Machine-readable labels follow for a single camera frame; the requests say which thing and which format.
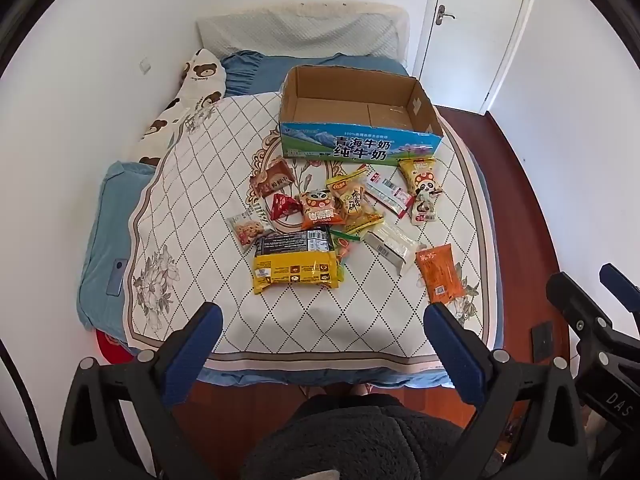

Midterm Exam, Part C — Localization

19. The yellow rice cracker packet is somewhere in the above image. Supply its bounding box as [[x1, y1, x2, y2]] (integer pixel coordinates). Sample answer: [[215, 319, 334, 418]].
[[326, 170, 385, 233]]

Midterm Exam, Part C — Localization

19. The clear cookie packet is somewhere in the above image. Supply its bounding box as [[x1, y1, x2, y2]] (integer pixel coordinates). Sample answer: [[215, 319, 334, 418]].
[[226, 211, 277, 247]]

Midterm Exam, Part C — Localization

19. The green candy packet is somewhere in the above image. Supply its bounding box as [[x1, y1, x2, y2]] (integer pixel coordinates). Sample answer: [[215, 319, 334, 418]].
[[330, 227, 362, 266]]

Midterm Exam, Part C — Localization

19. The blue phone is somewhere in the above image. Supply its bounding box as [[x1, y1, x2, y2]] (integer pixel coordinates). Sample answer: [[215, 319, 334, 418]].
[[106, 258, 125, 297]]

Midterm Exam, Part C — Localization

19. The white padded headboard cover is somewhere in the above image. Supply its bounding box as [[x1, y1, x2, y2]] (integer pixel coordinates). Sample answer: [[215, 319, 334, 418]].
[[194, 2, 412, 61]]

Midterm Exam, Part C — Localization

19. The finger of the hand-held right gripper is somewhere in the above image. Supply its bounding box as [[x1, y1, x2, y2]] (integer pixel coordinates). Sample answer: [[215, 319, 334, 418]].
[[545, 271, 617, 356], [599, 262, 640, 322]]

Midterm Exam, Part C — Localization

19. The bear print pillow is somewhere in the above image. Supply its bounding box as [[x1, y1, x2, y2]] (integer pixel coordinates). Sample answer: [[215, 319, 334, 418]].
[[131, 48, 232, 167]]

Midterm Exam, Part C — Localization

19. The large yellow black noodle packet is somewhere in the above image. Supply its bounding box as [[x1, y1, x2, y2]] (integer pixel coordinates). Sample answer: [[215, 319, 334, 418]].
[[252, 230, 344, 295]]

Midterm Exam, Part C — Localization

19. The white diamond pattern quilt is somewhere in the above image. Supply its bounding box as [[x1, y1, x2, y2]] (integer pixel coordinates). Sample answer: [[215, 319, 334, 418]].
[[122, 91, 502, 363]]

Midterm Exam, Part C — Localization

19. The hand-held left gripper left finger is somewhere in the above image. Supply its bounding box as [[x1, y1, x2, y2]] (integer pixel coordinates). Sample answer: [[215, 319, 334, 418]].
[[56, 301, 236, 480]]

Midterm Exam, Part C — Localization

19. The blue cushion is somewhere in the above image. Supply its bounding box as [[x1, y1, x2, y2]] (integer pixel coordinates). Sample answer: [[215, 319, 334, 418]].
[[76, 160, 158, 333]]

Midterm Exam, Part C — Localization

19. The white door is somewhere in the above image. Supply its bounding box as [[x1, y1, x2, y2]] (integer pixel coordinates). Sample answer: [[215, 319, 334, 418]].
[[411, 0, 543, 113]]

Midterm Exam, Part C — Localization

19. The blue ruffled pillow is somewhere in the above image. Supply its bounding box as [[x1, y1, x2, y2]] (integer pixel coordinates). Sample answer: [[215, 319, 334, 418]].
[[220, 50, 409, 99]]

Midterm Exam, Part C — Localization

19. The red triangular snack packet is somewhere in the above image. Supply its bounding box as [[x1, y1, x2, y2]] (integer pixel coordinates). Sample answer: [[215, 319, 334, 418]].
[[271, 192, 302, 221]]

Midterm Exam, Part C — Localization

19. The dark fleece garment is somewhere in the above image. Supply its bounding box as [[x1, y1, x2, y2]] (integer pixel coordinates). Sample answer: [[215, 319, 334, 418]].
[[240, 393, 503, 480]]

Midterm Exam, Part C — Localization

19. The cardboard box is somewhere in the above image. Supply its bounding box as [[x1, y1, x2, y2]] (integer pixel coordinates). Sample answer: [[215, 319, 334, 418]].
[[278, 65, 445, 163]]

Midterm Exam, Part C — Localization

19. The red round object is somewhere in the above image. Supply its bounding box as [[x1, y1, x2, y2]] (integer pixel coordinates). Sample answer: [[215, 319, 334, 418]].
[[94, 329, 135, 366]]

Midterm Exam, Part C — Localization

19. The yellow panda snack packet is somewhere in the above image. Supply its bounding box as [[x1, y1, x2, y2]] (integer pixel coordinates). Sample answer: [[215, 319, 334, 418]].
[[398, 157, 445, 197]]

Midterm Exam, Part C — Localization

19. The red panda snack packet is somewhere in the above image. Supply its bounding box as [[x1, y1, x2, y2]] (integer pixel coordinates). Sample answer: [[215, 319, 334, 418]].
[[297, 187, 347, 229]]

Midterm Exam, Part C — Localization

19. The brown cake packet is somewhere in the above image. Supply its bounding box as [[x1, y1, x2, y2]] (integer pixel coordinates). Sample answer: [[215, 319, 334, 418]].
[[250, 157, 294, 199]]

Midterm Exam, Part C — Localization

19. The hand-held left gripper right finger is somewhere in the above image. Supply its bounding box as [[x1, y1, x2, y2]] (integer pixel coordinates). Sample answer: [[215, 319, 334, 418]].
[[424, 302, 587, 480]]

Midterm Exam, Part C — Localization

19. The white wafer packet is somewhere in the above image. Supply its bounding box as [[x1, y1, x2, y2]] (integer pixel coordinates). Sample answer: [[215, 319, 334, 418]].
[[362, 222, 422, 277]]

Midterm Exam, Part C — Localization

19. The orange snack packet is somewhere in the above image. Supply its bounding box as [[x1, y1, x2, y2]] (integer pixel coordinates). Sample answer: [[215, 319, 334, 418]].
[[415, 243, 469, 305]]

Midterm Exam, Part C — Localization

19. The red white spicy strip packet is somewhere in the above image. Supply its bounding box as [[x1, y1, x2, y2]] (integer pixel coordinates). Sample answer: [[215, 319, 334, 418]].
[[364, 167, 398, 192], [366, 181, 416, 219]]

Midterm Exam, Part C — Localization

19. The small white brown snack packet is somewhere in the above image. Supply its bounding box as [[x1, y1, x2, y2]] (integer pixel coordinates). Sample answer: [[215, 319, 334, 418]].
[[410, 194, 442, 226]]

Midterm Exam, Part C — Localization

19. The black floor socket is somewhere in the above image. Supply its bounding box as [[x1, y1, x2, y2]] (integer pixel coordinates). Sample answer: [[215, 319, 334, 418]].
[[531, 321, 555, 362]]

